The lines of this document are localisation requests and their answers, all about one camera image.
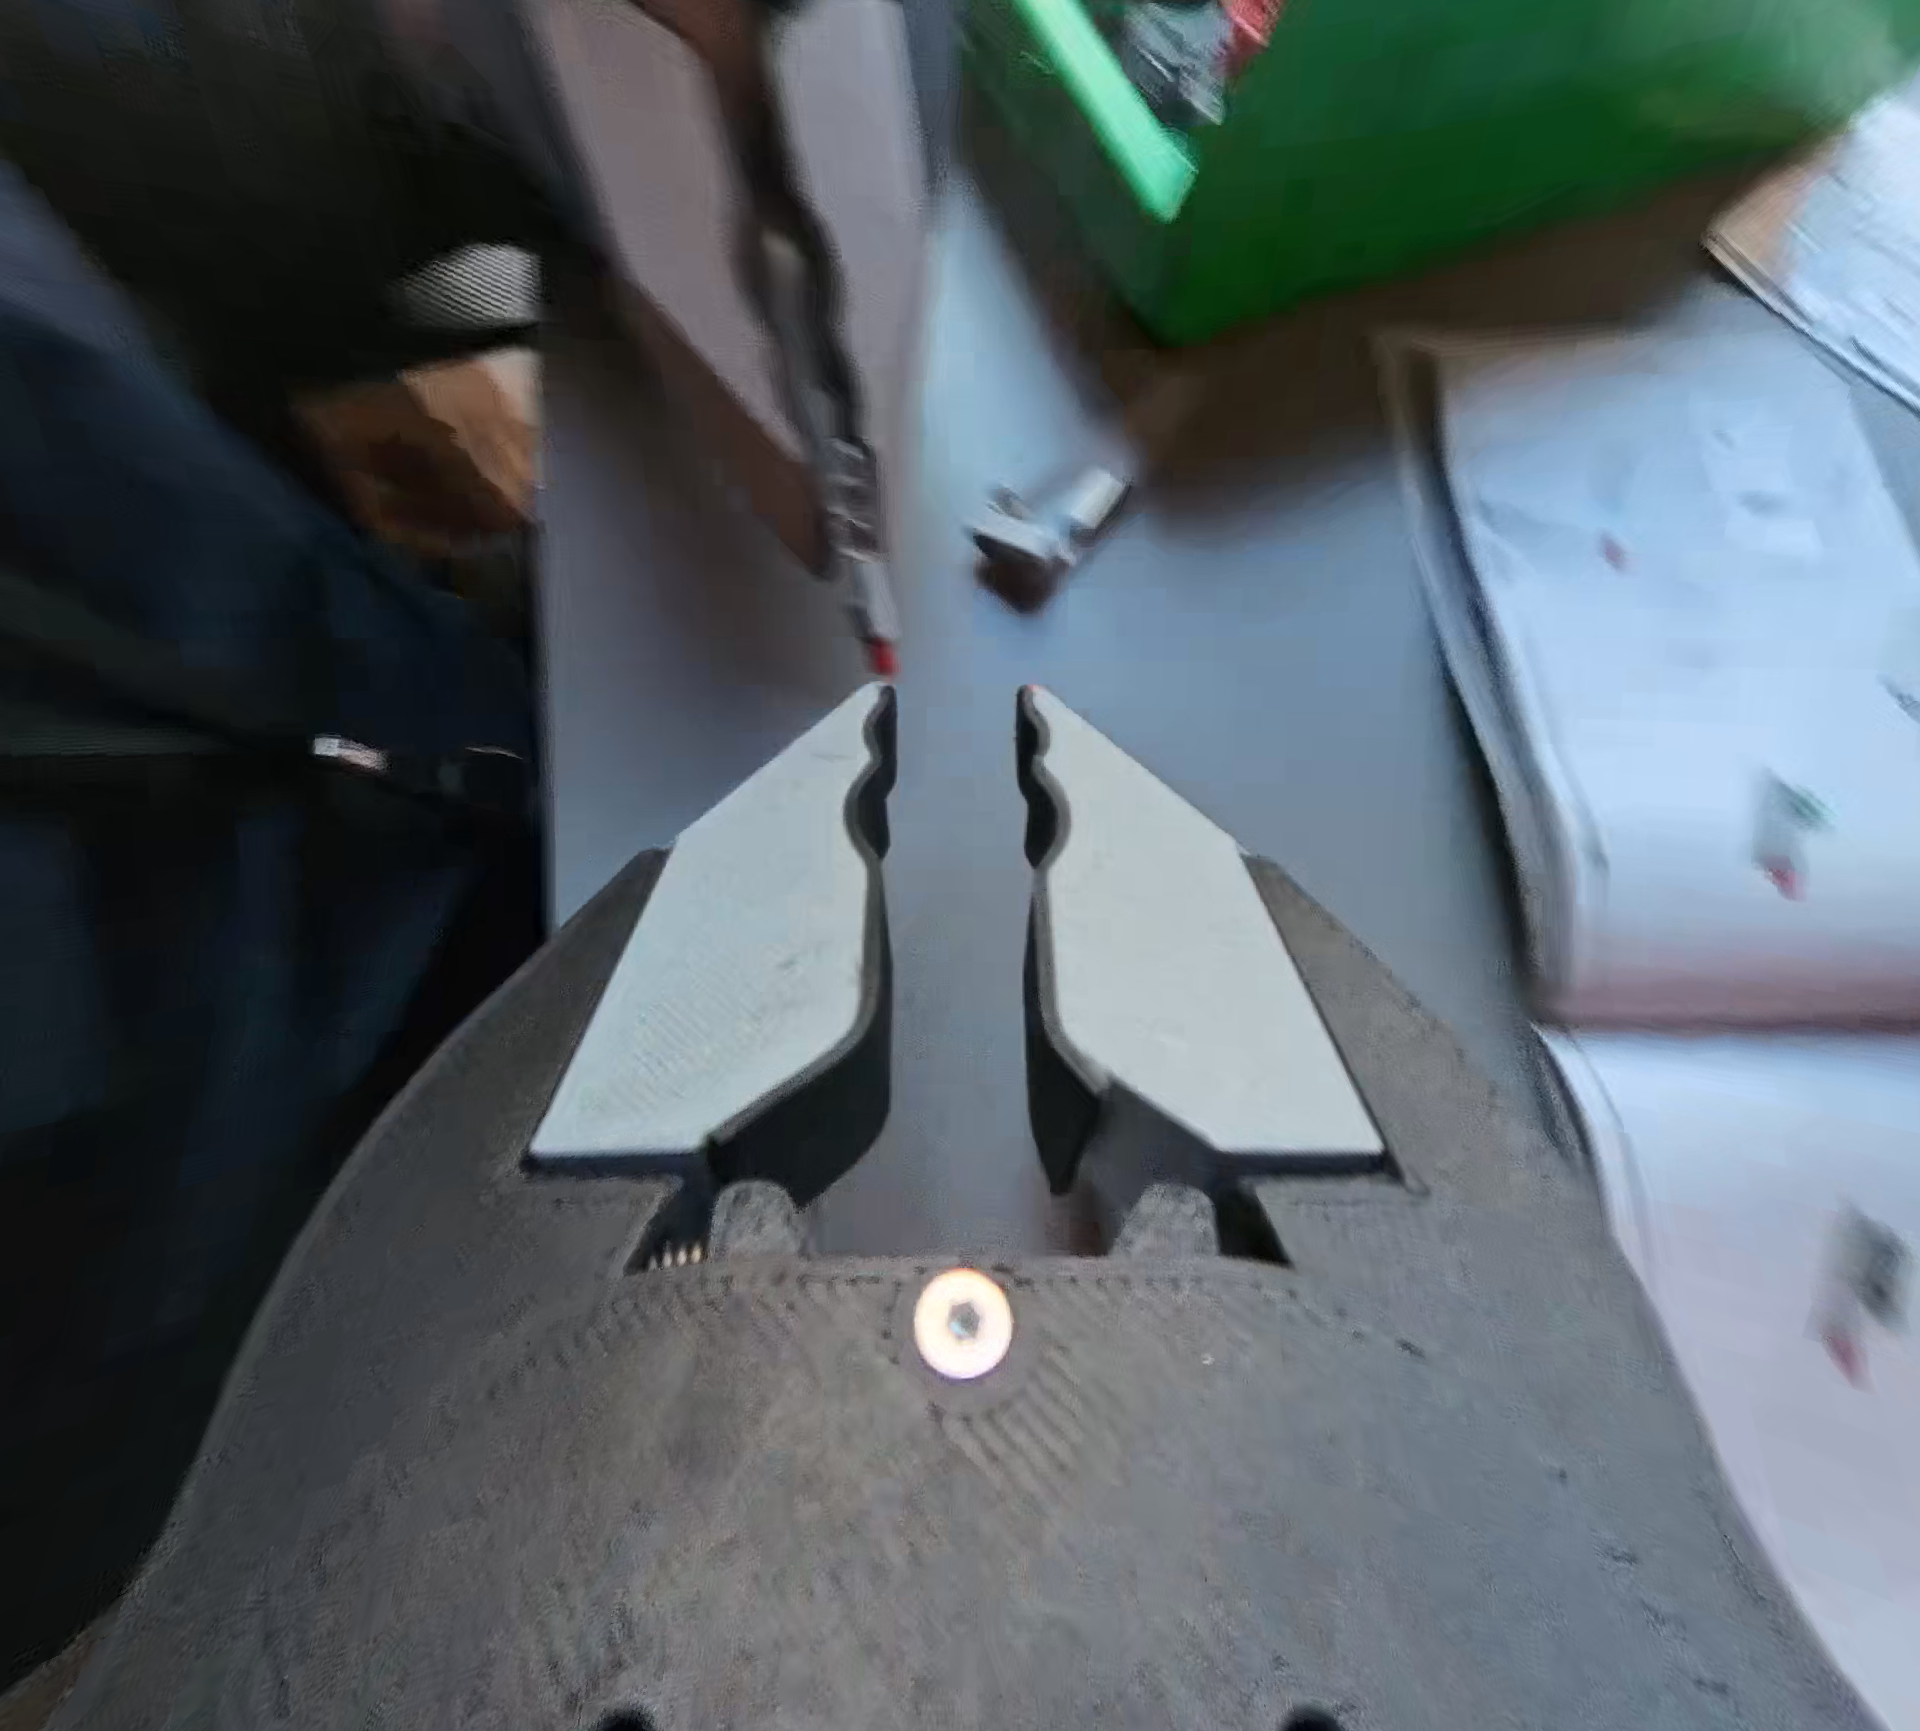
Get grey lego axle red tip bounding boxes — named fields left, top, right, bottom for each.
left=815, top=437, right=907, bottom=685

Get green plastic box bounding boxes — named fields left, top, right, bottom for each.
left=912, top=0, right=1920, bottom=347

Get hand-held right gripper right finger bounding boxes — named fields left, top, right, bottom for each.
left=1015, top=683, right=1388, bottom=1165

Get person's dark trousers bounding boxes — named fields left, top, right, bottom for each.
left=0, top=163, right=546, bottom=1694

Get grey lego connector piece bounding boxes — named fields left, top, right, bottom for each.
left=966, top=465, right=1137, bottom=611

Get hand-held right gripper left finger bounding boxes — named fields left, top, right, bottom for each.
left=527, top=681, right=900, bottom=1165

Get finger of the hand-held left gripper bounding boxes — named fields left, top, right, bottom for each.
left=756, top=0, right=940, bottom=653
left=517, top=0, right=842, bottom=569

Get printed paper sheet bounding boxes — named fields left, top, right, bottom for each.
left=1702, top=93, right=1920, bottom=415

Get open instruction booklet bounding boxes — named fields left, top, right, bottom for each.
left=1369, top=287, right=1920, bottom=1731

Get black mesh chair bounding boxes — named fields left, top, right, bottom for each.
left=387, top=243, right=546, bottom=345

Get person's left forearm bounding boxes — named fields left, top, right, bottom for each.
left=0, top=0, right=640, bottom=419

